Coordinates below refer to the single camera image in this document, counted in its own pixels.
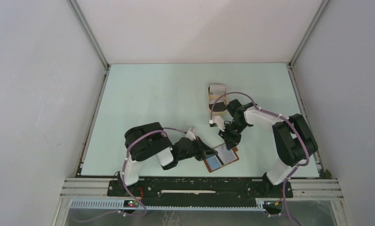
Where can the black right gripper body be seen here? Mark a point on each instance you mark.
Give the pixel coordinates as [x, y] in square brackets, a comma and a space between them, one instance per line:
[234, 129]

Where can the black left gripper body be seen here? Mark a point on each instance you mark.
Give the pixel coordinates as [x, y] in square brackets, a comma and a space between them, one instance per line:
[193, 151]

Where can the brown leather card holder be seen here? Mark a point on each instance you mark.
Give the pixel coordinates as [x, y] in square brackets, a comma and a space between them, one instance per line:
[212, 164]

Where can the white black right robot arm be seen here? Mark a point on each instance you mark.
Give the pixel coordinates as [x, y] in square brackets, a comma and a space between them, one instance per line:
[294, 141]

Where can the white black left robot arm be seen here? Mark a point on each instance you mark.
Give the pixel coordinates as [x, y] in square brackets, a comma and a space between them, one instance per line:
[146, 141]

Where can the black card in tray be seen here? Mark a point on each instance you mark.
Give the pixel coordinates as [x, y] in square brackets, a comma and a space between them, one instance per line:
[217, 107]

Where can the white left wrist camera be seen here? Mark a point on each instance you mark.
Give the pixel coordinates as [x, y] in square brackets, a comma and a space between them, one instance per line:
[190, 134]

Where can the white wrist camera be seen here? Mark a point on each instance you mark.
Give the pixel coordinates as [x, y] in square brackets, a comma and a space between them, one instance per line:
[217, 121]
[190, 134]

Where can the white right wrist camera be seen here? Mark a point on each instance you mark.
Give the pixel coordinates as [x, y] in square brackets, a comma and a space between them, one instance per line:
[217, 121]

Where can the aluminium frame rail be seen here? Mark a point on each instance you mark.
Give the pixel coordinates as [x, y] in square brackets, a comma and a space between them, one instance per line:
[86, 193]

